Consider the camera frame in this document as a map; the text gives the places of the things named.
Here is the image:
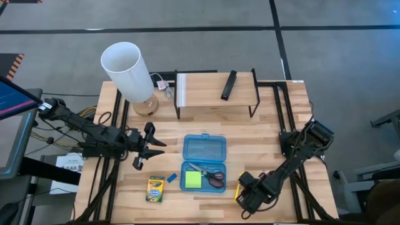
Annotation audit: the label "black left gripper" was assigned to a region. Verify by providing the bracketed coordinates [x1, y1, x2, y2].
[127, 122, 168, 171]

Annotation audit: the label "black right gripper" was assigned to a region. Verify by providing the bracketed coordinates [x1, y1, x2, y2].
[234, 171, 273, 216]

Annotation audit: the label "yellow green crayon box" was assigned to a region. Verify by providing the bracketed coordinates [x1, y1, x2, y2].
[145, 175, 166, 203]

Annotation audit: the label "green sticky notes pad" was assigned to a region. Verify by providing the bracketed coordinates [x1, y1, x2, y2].
[184, 171, 203, 189]

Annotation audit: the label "blue translucent pencil box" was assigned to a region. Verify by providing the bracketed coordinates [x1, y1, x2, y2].
[179, 133, 228, 193]

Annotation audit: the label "red and black scissors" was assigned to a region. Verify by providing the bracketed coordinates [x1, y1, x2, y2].
[188, 162, 226, 189]

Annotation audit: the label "black power strip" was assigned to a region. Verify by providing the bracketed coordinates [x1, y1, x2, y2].
[151, 71, 177, 88]

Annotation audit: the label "white lamp with wooden base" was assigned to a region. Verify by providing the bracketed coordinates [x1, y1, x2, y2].
[100, 41, 159, 118]

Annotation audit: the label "wooden shelf with black legs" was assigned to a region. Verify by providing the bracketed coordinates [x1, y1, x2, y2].
[174, 68, 261, 120]

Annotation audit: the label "white paper sheet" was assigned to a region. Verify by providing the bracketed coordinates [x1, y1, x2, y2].
[49, 152, 86, 195]

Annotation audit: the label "black stapler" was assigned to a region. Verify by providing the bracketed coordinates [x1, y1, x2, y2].
[220, 70, 238, 101]

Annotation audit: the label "grey screen with blue edge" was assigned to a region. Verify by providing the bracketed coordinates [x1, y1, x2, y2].
[0, 107, 39, 181]

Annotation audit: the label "large blue display screen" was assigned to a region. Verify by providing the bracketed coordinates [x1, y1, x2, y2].
[0, 74, 44, 121]

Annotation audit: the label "orange black striped mat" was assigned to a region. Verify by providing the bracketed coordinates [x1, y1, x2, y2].
[0, 52, 25, 81]

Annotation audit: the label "black aluminium table frame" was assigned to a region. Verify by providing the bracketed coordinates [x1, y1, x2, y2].
[71, 68, 341, 225]

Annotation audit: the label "white lamp cord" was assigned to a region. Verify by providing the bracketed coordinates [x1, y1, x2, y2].
[149, 72, 174, 99]

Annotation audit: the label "yellow cables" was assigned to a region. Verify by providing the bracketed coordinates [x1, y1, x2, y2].
[29, 106, 98, 148]

